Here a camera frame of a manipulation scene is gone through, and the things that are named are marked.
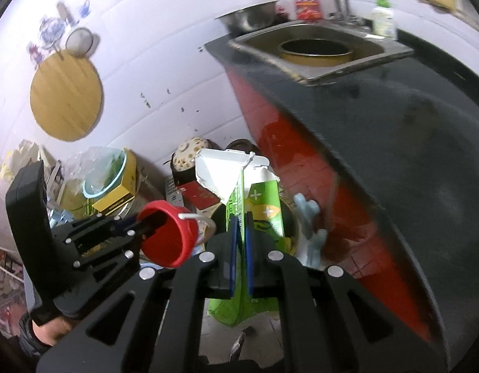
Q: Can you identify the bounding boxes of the large glass jar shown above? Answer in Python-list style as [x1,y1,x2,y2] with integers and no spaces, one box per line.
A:
[107,186,147,222]

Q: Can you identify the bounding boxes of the light blue plastic hook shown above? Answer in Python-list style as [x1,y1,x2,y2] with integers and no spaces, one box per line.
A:
[294,193,329,269]

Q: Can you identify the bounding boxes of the black yellow cooking pot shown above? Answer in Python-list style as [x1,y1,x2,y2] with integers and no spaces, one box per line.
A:
[277,38,354,67]

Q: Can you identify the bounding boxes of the floral ceramic casserole pot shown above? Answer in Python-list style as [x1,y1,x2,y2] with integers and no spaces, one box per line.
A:
[171,137,209,187]

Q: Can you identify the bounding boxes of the red plastic cup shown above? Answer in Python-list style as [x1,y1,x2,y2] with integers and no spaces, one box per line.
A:
[137,200,217,269]

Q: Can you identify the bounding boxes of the person's left forearm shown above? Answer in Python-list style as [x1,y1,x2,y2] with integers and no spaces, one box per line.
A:
[18,311,75,358]

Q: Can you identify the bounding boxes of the grey plastic basket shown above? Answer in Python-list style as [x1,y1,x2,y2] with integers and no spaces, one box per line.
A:
[164,177,186,208]

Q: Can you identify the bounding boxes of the stainless steel bowl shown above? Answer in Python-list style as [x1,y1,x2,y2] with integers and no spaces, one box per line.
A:
[218,2,279,34]

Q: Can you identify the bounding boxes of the round bamboo board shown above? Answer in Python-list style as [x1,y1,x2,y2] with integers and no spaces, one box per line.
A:
[30,51,104,141]

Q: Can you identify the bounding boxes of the yellow cardboard box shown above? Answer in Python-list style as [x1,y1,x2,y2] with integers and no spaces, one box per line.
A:
[92,151,138,216]

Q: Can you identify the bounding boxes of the cluttered storage shelf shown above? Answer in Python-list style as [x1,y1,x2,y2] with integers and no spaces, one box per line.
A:
[0,237,30,338]

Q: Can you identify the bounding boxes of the green white drink carton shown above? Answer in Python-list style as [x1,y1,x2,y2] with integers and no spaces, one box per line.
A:
[195,148,285,328]

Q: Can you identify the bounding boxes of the small silver wrapper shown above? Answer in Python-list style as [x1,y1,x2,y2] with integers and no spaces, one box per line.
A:
[229,330,247,360]

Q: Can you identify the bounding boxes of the brown ceramic jar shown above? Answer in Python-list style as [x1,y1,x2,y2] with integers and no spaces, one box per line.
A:
[225,139,259,156]

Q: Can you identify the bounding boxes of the clear plastic bag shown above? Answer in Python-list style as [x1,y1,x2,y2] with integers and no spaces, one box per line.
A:
[62,145,125,187]

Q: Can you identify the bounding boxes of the red kitchen cabinet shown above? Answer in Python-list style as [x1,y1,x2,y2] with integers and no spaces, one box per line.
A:
[224,64,434,343]

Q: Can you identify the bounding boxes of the black gold-rimmed waste bin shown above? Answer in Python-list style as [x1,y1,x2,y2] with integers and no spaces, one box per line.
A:
[280,198,302,259]

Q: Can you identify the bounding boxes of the red gift box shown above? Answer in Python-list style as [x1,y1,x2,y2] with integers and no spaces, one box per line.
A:
[177,181,222,212]

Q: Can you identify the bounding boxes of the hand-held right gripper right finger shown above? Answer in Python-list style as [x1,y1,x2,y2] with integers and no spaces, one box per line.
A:
[245,212,446,373]

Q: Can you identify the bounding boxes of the blue white patterned plate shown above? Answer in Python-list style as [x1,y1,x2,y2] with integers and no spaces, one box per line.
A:
[39,16,67,49]

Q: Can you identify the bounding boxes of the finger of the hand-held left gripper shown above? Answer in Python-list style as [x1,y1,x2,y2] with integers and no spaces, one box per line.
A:
[74,237,141,276]
[51,214,162,255]

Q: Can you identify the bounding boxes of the round mesh strainer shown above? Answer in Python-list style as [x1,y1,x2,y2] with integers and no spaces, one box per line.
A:
[64,27,95,58]

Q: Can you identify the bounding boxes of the red hanging ornament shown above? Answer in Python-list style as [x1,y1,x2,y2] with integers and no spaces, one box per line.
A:
[27,41,46,68]

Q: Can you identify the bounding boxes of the white plastic bag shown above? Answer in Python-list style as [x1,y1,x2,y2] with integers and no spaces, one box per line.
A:
[0,139,42,181]

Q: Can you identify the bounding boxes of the stainless steel sink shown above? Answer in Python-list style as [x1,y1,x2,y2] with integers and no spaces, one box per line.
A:
[228,19,415,86]

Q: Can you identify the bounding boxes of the light blue bowl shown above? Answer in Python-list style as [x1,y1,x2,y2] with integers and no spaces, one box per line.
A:
[82,148,128,200]

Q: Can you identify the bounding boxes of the green capped soap bottle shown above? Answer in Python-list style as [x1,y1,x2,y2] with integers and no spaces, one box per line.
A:
[371,0,398,40]

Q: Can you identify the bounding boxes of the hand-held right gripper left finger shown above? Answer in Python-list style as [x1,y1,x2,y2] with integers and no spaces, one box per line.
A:
[37,215,242,373]

